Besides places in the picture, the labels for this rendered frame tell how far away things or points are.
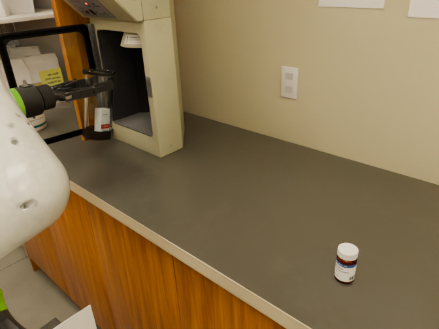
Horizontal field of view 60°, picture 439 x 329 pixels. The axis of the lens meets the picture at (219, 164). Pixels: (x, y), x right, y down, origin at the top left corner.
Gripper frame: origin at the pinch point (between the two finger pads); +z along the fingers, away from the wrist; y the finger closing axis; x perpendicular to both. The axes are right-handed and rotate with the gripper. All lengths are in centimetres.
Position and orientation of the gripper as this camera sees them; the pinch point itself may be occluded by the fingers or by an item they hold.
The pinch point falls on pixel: (98, 83)
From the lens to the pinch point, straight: 137.2
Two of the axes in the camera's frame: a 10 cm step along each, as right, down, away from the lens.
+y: -7.2, -2.9, 6.3
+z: 6.9, -3.6, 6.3
